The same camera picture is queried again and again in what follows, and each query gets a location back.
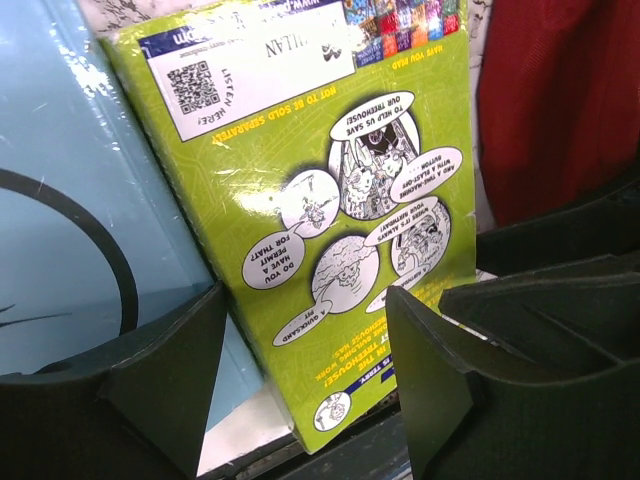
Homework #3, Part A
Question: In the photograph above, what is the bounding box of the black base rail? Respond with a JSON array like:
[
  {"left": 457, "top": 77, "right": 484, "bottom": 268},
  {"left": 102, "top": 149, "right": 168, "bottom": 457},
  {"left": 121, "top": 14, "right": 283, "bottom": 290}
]
[{"left": 198, "top": 393, "right": 411, "bottom": 479}]

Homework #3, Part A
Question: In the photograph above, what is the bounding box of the light blue book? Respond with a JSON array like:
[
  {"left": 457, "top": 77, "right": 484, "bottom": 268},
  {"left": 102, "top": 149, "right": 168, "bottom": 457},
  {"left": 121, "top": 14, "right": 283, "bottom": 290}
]
[{"left": 0, "top": 0, "right": 266, "bottom": 434}]

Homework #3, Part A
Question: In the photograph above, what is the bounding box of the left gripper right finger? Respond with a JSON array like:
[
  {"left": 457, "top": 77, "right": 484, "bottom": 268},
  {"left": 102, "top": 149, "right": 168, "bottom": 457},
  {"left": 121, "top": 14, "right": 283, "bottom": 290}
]
[{"left": 386, "top": 287, "right": 639, "bottom": 479}]

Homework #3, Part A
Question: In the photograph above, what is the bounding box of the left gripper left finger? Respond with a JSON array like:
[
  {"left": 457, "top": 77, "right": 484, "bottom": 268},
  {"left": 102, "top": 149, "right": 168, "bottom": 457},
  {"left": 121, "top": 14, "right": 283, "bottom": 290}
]
[{"left": 1, "top": 284, "right": 226, "bottom": 479}]

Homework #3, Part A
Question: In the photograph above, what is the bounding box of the red backpack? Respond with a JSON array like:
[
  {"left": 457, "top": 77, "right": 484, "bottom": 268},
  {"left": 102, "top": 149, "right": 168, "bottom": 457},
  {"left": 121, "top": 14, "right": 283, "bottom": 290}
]
[{"left": 477, "top": 1, "right": 639, "bottom": 226}]

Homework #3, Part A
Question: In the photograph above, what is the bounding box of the green booklet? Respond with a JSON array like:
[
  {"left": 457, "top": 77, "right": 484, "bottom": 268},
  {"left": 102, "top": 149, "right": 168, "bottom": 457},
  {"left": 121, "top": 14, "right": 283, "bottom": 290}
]
[{"left": 103, "top": 1, "right": 476, "bottom": 453}]

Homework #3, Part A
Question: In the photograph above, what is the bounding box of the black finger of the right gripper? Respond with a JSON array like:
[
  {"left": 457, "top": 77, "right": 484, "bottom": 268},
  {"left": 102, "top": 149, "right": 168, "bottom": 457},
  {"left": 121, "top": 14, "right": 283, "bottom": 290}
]
[
  {"left": 439, "top": 254, "right": 639, "bottom": 370},
  {"left": 476, "top": 179, "right": 639, "bottom": 273}
]

